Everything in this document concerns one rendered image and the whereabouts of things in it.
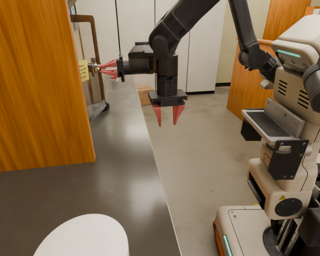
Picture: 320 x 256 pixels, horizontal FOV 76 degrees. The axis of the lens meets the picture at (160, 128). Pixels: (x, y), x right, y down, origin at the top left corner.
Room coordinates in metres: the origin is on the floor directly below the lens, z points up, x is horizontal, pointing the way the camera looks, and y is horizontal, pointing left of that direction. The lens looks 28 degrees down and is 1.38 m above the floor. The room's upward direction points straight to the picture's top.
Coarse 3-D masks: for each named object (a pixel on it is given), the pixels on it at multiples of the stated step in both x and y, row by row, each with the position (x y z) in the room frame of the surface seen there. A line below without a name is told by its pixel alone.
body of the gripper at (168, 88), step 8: (160, 80) 0.53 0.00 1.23; (168, 80) 0.52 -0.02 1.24; (176, 80) 0.53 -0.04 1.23; (160, 88) 0.53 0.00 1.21; (168, 88) 0.52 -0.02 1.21; (176, 88) 0.54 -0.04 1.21; (152, 96) 0.53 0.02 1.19; (160, 96) 0.53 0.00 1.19; (168, 96) 0.52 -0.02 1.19; (176, 96) 0.52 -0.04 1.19; (184, 96) 0.52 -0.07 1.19
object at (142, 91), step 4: (140, 88) 3.55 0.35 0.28; (144, 88) 3.56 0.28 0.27; (148, 88) 3.55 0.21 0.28; (152, 88) 3.54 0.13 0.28; (140, 92) 3.41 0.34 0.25; (144, 92) 3.43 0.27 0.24; (140, 96) 3.40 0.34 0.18; (144, 96) 3.42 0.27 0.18; (140, 100) 3.41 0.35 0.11; (144, 100) 3.43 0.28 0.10; (148, 100) 3.45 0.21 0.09; (144, 104) 3.44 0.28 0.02; (148, 104) 3.45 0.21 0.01
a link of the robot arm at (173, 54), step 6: (174, 54) 0.55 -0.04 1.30; (150, 60) 0.54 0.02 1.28; (156, 60) 0.54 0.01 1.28; (162, 60) 0.52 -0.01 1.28; (168, 60) 0.52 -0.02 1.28; (174, 60) 0.53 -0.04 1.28; (150, 66) 0.54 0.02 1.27; (156, 66) 0.54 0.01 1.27; (162, 66) 0.52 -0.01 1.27; (168, 66) 0.52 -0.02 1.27; (174, 66) 0.53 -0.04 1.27; (156, 72) 0.54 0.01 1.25; (162, 72) 0.52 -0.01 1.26; (168, 72) 0.52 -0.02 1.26; (174, 72) 0.53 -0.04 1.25; (168, 78) 0.53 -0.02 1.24
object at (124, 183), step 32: (128, 96) 1.25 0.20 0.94; (96, 128) 0.81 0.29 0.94; (128, 128) 0.81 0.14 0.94; (96, 160) 0.57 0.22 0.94; (128, 160) 0.57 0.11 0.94; (0, 192) 0.42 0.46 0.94; (32, 192) 0.42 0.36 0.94; (64, 192) 0.42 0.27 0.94; (96, 192) 0.42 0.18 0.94; (128, 192) 0.42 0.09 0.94; (160, 192) 0.42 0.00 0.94; (0, 224) 0.32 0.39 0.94; (32, 224) 0.32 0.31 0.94; (128, 224) 0.32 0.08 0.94; (160, 224) 0.32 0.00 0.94
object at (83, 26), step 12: (72, 24) 0.77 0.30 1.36; (84, 24) 0.85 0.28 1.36; (84, 36) 0.84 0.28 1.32; (96, 36) 0.93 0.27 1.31; (84, 48) 0.82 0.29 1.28; (96, 48) 0.92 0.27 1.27; (96, 60) 0.90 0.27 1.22; (96, 72) 0.89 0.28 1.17; (84, 84) 0.78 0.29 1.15; (96, 84) 0.87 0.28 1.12; (96, 96) 0.86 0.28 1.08; (96, 108) 0.84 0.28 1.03
